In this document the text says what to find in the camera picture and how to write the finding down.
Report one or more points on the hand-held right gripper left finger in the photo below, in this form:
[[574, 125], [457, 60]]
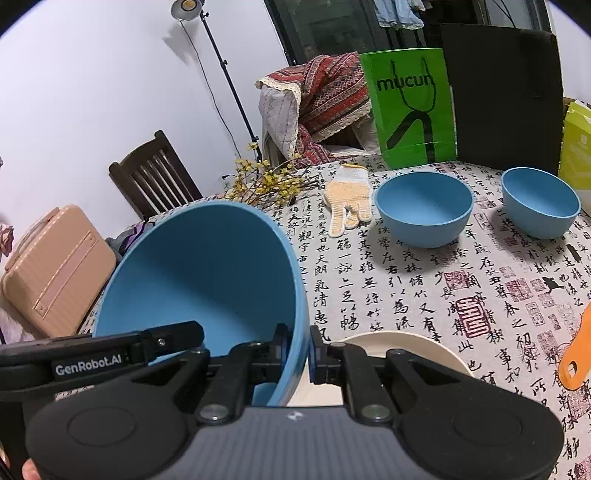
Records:
[[280, 346]]

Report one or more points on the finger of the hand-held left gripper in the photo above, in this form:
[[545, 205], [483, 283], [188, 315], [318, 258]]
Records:
[[171, 339]]

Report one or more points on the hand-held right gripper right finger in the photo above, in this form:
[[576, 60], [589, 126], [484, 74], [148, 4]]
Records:
[[316, 355]]

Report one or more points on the blue bowl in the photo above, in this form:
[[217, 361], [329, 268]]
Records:
[[198, 277], [425, 217], [540, 212]]

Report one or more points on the cream round plate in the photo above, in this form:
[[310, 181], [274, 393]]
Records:
[[415, 355]]

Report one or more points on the pink suitcase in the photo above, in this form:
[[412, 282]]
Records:
[[55, 277]]

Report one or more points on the grey purple glove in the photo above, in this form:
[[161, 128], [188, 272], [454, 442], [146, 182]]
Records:
[[134, 235]]

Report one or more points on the calligraphy print tablecloth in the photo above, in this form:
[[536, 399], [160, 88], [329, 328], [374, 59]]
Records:
[[415, 286]]

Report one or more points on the dried pink flowers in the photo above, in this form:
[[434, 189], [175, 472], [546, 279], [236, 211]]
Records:
[[4, 240]]

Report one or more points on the yellow flower branch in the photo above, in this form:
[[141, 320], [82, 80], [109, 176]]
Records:
[[263, 184]]

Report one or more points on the white yellow-dotted knit glove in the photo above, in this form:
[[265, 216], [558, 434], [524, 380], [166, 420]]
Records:
[[346, 194]]

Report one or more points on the dark wooden chair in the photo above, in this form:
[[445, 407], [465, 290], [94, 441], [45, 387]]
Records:
[[138, 154]]

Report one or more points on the green paper bag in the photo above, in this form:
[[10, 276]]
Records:
[[376, 106]]

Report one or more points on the black paper bag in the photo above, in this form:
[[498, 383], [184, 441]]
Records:
[[503, 101]]

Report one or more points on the black-framed glass sliding door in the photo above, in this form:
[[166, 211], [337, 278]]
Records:
[[323, 27]]

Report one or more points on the studio light on black stand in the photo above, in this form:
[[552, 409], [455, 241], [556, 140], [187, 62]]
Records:
[[187, 7]]

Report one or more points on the yellow-green snack box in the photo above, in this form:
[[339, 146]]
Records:
[[577, 147]]

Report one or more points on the hanging light blue shirt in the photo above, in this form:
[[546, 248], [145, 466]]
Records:
[[397, 11]]

